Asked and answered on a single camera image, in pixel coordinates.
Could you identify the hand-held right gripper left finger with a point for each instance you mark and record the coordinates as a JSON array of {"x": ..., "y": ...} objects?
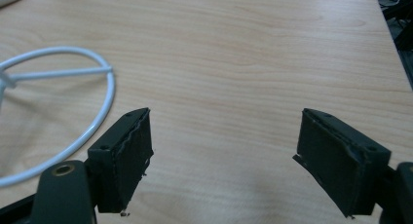
[{"x": 125, "y": 162}]

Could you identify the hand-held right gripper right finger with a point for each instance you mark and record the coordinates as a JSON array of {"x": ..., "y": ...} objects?
[{"x": 341, "y": 165}]

